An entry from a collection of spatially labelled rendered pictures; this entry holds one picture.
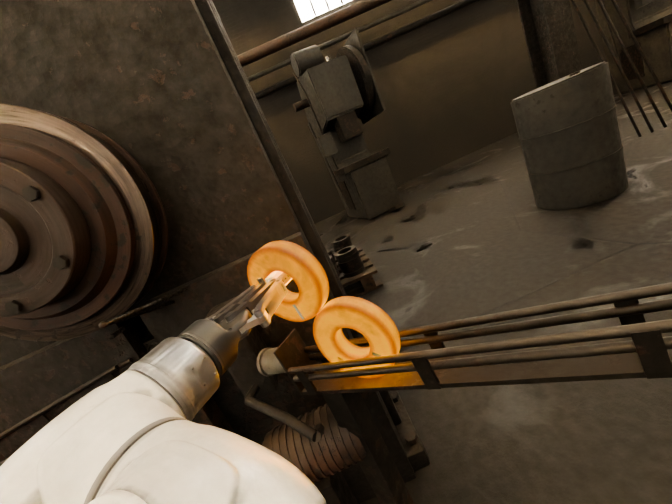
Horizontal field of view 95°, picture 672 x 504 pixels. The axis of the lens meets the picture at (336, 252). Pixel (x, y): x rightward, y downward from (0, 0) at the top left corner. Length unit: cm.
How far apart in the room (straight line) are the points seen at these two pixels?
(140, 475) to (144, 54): 83
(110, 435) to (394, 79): 721
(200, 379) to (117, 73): 73
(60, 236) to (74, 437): 43
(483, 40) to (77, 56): 774
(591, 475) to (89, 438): 113
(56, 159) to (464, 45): 769
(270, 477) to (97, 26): 92
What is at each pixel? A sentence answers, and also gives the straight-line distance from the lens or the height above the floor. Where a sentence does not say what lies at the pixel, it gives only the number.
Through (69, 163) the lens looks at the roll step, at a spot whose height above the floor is 119.
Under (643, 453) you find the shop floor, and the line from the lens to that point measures 126.
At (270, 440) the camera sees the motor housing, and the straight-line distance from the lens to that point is 78.
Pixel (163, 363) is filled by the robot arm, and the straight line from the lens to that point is 40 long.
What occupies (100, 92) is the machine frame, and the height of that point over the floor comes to 135.
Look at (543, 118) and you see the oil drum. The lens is 275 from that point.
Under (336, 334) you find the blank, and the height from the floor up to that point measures 73.
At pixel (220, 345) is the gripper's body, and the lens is 42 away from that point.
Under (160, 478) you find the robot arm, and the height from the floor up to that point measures 87.
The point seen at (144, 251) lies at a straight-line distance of 76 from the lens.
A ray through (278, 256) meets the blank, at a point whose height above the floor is 90.
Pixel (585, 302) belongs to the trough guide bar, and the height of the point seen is 72.
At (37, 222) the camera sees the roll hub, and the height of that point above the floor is 111.
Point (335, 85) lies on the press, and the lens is 492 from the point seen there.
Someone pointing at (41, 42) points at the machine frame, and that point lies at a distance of 103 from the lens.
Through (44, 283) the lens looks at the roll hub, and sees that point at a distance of 76.
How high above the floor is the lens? 99
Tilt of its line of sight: 15 degrees down
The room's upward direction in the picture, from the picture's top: 24 degrees counter-clockwise
